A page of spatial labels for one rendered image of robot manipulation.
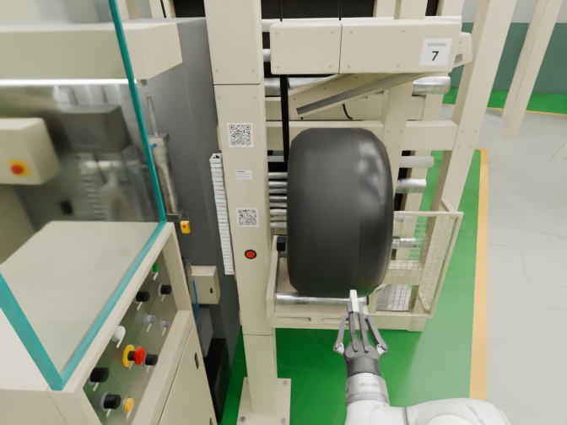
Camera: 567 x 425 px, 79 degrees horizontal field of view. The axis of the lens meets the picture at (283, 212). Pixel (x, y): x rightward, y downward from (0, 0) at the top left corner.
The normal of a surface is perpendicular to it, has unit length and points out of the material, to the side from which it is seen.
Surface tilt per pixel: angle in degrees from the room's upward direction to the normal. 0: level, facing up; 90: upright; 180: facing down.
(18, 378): 0
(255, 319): 90
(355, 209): 56
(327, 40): 90
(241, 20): 90
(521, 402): 0
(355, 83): 90
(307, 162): 33
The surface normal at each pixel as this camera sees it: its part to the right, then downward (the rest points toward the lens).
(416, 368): -0.02, -0.85
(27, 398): -0.05, 0.52
